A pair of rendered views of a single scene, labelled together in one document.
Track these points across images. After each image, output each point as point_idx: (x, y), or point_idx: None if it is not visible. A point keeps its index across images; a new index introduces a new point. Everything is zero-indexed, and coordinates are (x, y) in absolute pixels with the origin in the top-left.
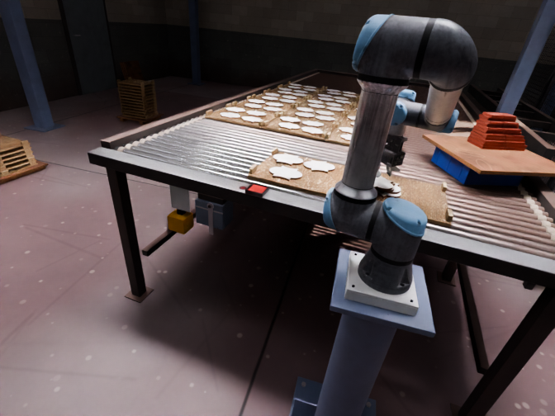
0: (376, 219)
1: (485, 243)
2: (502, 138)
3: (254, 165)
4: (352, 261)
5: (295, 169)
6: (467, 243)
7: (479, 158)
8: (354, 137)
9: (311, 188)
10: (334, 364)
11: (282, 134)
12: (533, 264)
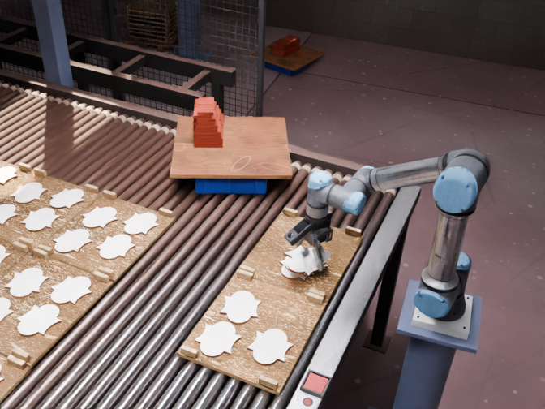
0: (461, 279)
1: (381, 227)
2: (221, 124)
3: (264, 377)
4: (429, 321)
5: (259, 333)
6: (384, 238)
7: (257, 162)
8: (455, 248)
9: (309, 325)
10: (432, 396)
11: (70, 336)
12: (403, 214)
